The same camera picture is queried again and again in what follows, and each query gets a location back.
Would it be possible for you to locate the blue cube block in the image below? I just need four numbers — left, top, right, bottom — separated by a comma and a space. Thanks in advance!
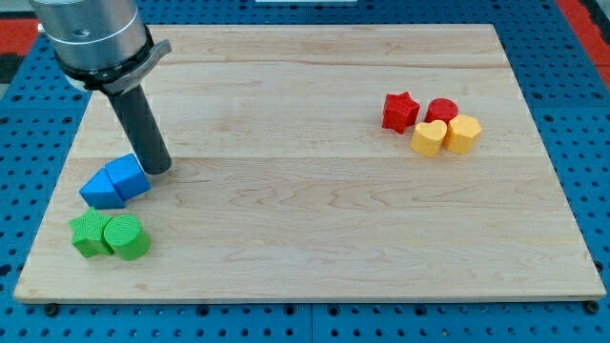
105, 153, 151, 200

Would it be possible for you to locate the blue triangle block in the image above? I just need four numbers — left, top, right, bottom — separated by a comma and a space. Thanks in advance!
79, 169, 125, 210

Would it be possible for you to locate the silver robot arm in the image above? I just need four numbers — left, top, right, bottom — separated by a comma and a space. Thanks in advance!
30, 0, 172, 96

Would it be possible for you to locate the light wooden board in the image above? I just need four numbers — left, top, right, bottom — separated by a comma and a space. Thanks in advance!
14, 24, 606, 304

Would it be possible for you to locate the red star block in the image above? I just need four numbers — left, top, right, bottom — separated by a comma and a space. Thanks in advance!
381, 91, 420, 134

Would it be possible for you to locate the yellow heart block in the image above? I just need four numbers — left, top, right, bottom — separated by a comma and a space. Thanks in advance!
411, 120, 447, 157

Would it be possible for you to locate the red cylinder block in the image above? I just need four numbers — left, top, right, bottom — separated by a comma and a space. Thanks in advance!
424, 98, 458, 124

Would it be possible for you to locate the yellow hexagon block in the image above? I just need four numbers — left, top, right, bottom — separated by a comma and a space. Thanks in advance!
444, 114, 482, 154

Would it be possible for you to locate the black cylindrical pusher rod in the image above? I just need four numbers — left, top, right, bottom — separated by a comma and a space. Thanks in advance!
109, 86, 172, 175

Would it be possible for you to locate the green cylinder block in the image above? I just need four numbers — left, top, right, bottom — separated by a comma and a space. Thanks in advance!
104, 214, 151, 261

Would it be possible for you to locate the green star block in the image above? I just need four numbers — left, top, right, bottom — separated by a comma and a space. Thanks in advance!
69, 207, 113, 258

